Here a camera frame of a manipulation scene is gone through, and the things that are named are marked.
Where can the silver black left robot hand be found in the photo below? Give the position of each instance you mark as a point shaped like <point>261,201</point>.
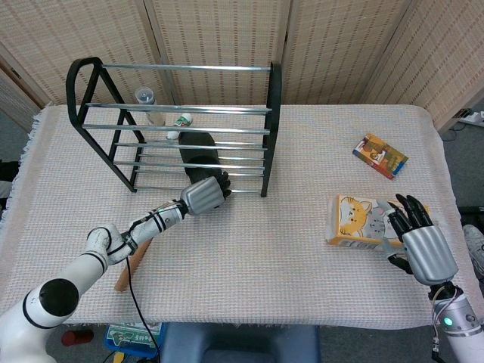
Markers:
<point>202,196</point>

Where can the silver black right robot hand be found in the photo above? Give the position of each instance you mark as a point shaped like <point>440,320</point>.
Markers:
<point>429,253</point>

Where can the black slipper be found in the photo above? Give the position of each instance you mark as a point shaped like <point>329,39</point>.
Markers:
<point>198,151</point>

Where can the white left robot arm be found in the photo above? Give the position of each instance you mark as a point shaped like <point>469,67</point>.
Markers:
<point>87,264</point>

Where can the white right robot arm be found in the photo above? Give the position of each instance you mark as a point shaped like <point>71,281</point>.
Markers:
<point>459,329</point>

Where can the black metal shoe rack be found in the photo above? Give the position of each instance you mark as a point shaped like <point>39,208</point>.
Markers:
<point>274,113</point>

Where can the white sneaker with laces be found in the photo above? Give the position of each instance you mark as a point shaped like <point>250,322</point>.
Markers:
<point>474,246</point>

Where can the small white green bottle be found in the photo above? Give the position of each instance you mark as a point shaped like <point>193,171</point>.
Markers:
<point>181,121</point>

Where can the cat print tissue pack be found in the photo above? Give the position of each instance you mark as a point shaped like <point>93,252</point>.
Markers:
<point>351,219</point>

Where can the white woven tablecloth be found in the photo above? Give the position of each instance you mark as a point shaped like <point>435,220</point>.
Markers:
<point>264,257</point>

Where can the wooden rolling pin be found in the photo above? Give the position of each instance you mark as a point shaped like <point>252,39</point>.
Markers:
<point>126,276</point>

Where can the orange blue carton box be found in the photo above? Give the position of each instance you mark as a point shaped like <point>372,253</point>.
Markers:
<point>380,155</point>

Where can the white power strip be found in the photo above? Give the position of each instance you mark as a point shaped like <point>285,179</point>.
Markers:
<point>474,117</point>

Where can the blue chair seat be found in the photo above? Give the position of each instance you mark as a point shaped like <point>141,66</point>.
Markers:
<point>238,344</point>

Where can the blue box with green label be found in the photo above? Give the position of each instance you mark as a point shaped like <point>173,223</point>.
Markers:
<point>125,336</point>

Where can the beige folding screen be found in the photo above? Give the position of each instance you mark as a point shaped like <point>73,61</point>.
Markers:
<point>227,34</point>

